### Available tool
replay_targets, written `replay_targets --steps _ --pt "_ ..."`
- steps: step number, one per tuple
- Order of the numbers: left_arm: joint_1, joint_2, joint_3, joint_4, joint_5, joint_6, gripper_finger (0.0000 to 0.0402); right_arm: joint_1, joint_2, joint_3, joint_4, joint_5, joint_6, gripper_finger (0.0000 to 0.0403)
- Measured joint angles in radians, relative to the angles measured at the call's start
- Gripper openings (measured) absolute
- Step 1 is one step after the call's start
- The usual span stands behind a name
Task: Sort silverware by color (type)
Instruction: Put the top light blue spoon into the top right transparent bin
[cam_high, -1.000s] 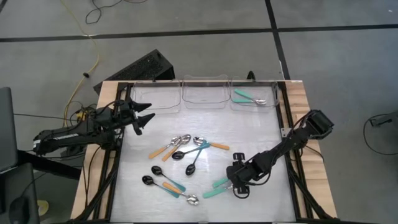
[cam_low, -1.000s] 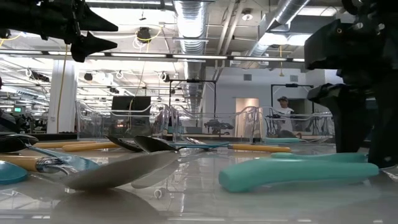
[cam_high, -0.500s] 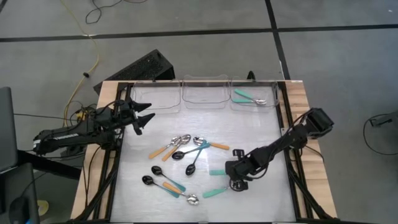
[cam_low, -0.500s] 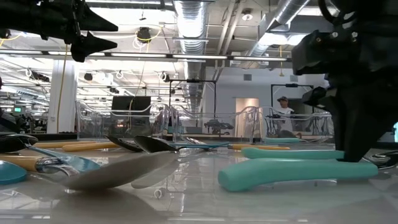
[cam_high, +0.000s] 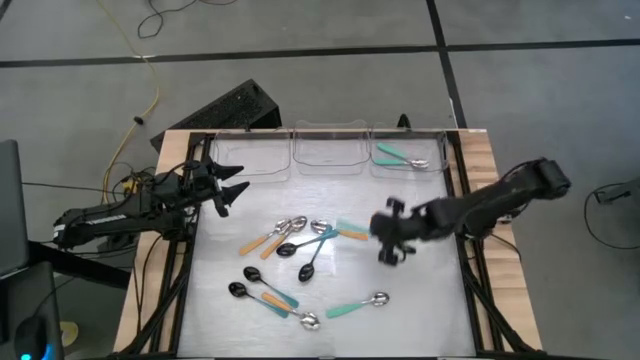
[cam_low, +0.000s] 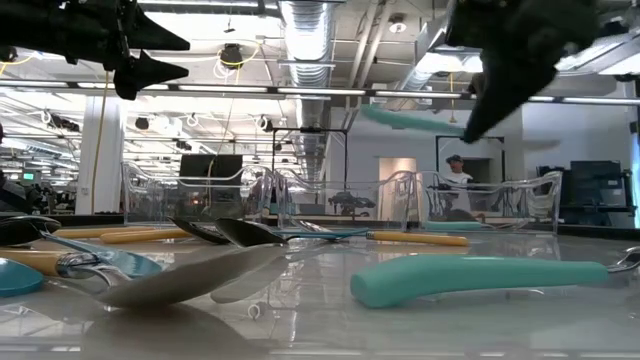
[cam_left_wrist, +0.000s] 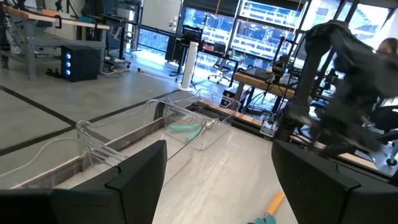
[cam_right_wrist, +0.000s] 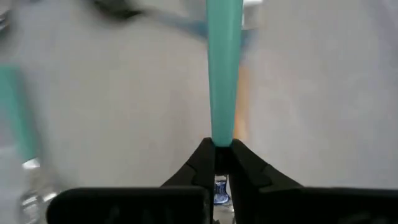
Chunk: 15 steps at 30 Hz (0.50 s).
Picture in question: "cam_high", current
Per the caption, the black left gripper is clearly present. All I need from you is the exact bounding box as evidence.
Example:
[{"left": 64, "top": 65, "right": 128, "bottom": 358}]
[{"left": 187, "top": 158, "right": 251, "bottom": 219}]

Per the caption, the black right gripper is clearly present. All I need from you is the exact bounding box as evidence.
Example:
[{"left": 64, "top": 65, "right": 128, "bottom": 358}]
[{"left": 370, "top": 198, "right": 431, "bottom": 266}]

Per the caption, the mint-handled silver spoon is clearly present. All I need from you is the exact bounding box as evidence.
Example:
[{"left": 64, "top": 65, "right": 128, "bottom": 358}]
[
  {"left": 373, "top": 157, "right": 430, "bottom": 170},
  {"left": 335, "top": 218, "right": 372, "bottom": 236},
  {"left": 325, "top": 291, "right": 391, "bottom": 320},
  {"left": 376, "top": 142, "right": 430, "bottom": 170}
]

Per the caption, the clear plastic bin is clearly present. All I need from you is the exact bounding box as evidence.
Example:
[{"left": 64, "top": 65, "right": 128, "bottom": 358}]
[
  {"left": 369, "top": 122, "right": 450, "bottom": 180},
  {"left": 292, "top": 118, "right": 372, "bottom": 176},
  {"left": 212, "top": 127, "right": 293, "bottom": 184}
]

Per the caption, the black perforated metal box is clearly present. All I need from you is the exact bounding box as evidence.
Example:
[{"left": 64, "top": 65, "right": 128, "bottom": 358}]
[{"left": 149, "top": 78, "right": 282, "bottom": 154}]

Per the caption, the white glossy table mat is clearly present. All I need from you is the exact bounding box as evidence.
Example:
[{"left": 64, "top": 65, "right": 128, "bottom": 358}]
[{"left": 177, "top": 137, "right": 477, "bottom": 359}]

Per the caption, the yellow tape roll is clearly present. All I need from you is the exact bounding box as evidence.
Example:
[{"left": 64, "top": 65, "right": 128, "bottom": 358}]
[{"left": 58, "top": 320, "right": 80, "bottom": 349}]

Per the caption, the grey floor box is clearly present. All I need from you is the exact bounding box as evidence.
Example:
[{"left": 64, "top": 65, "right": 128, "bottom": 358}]
[{"left": 594, "top": 175, "right": 640, "bottom": 205}]

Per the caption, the black side desk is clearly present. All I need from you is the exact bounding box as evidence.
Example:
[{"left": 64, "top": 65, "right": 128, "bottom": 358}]
[{"left": 0, "top": 260, "right": 65, "bottom": 360}]

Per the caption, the black computer mouse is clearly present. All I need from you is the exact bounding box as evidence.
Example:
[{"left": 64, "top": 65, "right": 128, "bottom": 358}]
[{"left": 13, "top": 314, "right": 51, "bottom": 360}]

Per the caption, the black aluminium table frame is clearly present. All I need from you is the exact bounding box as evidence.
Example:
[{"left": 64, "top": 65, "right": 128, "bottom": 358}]
[{"left": 134, "top": 128, "right": 544, "bottom": 360}]

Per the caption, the yellow cable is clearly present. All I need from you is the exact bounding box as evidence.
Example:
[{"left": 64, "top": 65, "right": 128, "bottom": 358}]
[{"left": 97, "top": 0, "right": 162, "bottom": 204}]

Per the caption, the black floor cable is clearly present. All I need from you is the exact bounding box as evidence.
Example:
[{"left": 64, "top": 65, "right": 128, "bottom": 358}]
[
  {"left": 583, "top": 182, "right": 640, "bottom": 251},
  {"left": 137, "top": 0, "right": 239, "bottom": 40}
]

